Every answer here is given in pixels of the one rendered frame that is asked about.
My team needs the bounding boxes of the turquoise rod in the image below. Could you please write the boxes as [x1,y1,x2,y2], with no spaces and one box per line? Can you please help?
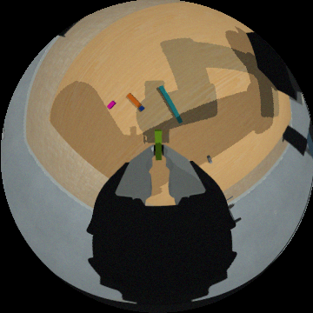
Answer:
[158,86,183,123]

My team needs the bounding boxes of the orange rod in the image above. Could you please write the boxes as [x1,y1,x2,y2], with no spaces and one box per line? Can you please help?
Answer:
[127,93,141,108]

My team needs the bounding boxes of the green rectangular bar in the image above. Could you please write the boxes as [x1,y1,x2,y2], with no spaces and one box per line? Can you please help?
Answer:
[155,130,162,160]

